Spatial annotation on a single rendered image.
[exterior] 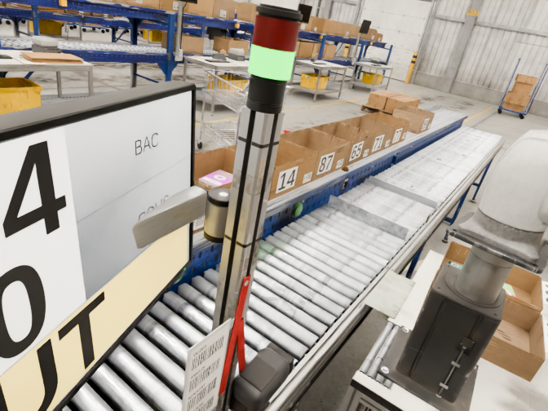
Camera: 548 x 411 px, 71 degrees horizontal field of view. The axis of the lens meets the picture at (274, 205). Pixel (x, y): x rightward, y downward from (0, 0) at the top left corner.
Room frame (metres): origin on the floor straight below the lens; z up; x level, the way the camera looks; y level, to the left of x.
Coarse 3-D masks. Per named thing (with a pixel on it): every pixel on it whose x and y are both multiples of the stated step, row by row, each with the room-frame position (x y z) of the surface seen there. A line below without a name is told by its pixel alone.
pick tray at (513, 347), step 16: (512, 304) 1.23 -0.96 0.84; (416, 320) 1.11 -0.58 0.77; (512, 320) 1.22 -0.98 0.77; (528, 320) 1.20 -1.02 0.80; (496, 336) 1.12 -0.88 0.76; (512, 336) 1.14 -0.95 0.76; (528, 336) 1.16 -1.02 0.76; (496, 352) 0.99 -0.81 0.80; (512, 352) 0.98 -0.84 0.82; (528, 352) 0.96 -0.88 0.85; (544, 352) 0.97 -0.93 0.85; (512, 368) 0.97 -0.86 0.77; (528, 368) 0.95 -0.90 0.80
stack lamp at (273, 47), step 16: (256, 16) 0.46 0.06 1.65; (256, 32) 0.46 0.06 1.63; (272, 32) 0.45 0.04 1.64; (288, 32) 0.45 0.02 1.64; (256, 48) 0.45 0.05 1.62; (272, 48) 0.45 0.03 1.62; (288, 48) 0.45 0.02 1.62; (256, 64) 0.45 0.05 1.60; (272, 64) 0.45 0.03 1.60; (288, 64) 0.46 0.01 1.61
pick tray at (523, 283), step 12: (456, 252) 1.62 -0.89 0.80; (468, 252) 1.60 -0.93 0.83; (516, 276) 1.50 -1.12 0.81; (528, 276) 1.48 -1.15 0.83; (516, 288) 1.48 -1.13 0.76; (528, 288) 1.47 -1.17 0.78; (540, 288) 1.38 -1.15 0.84; (516, 300) 1.25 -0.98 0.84; (528, 300) 1.40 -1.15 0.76; (540, 300) 1.29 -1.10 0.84; (540, 312) 1.22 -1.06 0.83
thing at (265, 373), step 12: (264, 348) 0.54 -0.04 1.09; (276, 348) 0.55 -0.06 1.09; (252, 360) 0.51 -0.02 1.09; (264, 360) 0.51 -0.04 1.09; (276, 360) 0.52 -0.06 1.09; (288, 360) 0.53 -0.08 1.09; (252, 372) 0.48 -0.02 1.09; (264, 372) 0.49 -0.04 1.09; (276, 372) 0.49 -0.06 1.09; (288, 372) 0.51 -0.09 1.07; (240, 384) 0.46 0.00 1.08; (252, 384) 0.46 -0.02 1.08; (264, 384) 0.46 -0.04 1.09; (276, 384) 0.48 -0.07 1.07; (240, 396) 0.46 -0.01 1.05; (252, 396) 0.45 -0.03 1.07; (264, 396) 0.45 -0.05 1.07; (252, 408) 0.44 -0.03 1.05; (264, 408) 0.48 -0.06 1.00
